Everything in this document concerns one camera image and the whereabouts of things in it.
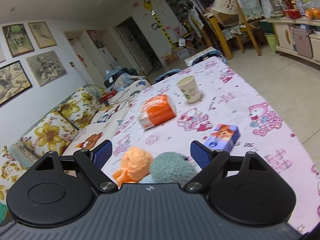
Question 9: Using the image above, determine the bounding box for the cream sideboard cabinet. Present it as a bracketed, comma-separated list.
[267, 17, 320, 64]

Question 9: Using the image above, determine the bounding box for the wooden chair with lace cover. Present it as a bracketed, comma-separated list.
[209, 0, 264, 58]

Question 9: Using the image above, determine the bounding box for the pile of folded clothes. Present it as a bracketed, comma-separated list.
[103, 66, 142, 89]

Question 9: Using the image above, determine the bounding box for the yellow floral sofa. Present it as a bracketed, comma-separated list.
[0, 84, 105, 205]

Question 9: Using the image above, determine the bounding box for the red framed wall picture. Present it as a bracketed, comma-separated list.
[86, 30, 105, 49]

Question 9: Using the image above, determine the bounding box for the white paper cup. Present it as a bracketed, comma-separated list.
[176, 74, 202, 104]

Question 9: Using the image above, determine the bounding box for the green toned framed picture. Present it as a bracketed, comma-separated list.
[2, 24, 35, 58]

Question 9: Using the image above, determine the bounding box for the grey storage case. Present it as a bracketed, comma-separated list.
[291, 27, 314, 58]

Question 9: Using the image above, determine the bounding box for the grey cartoon duck drawing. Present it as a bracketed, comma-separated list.
[25, 50, 68, 87]

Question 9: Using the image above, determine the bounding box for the teal knitted toy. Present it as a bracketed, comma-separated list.
[149, 151, 199, 184]

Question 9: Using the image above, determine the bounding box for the giraffe height chart sticker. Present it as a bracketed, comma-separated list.
[142, 0, 177, 48]

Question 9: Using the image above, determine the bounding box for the red flat box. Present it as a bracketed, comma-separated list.
[101, 90, 117, 100]

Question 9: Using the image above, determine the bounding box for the framed pencil sketch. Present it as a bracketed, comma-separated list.
[28, 22, 57, 49]

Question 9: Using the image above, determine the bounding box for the blue padded chair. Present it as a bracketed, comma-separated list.
[154, 68, 182, 83]
[184, 47, 225, 67]

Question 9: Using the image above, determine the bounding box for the black framed wall picture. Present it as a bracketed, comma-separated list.
[0, 60, 33, 107]

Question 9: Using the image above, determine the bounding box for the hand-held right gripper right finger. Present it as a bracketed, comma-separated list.
[184, 141, 269, 193]

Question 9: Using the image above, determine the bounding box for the pink bear print tablecloth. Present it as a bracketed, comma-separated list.
[110, 56, 320, 240]

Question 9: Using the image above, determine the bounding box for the orange white tissue pack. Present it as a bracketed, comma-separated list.
[137, 94, 177, 130]

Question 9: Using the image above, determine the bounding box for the cartoon print sofa sheet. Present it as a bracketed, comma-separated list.
[62, 78, 152, 155]

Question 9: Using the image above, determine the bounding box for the blue bear print tissue packet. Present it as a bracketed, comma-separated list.
[204, 124, 240, 153]

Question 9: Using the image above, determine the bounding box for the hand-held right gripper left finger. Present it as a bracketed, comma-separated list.
[34, 139, 118, 193]

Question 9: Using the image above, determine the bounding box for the green waste bin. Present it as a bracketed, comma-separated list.
[264, 33, 279, 53]

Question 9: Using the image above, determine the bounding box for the orange knitted hat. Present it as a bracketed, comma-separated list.
[112, 146, 153, 188]

